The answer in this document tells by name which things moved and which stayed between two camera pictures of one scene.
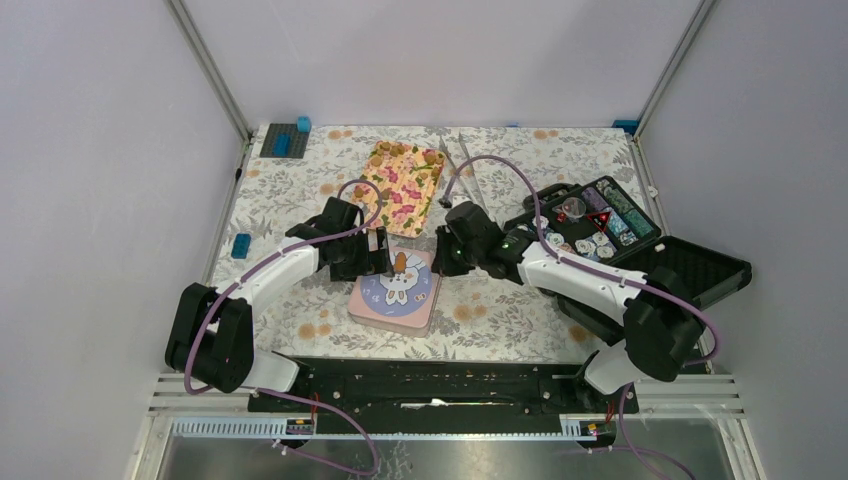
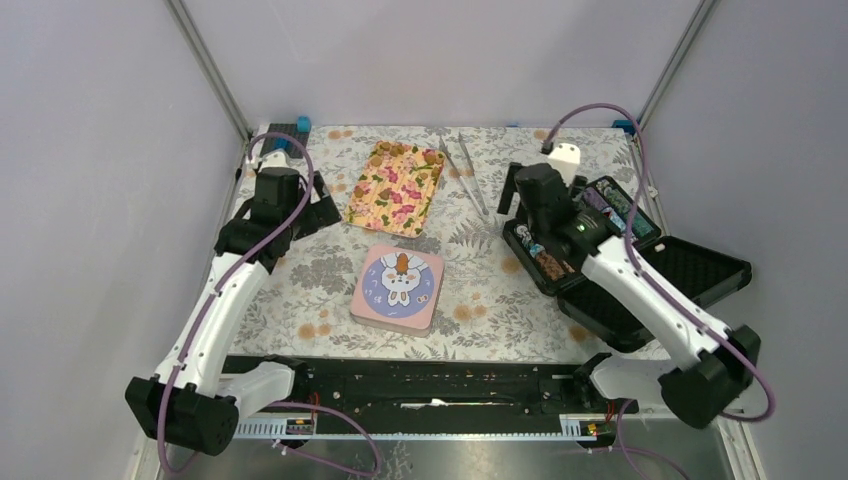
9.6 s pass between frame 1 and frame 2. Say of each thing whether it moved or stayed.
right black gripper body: moved
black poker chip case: stayed
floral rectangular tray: stayed
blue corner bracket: stayed
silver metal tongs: stayed
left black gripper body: moved
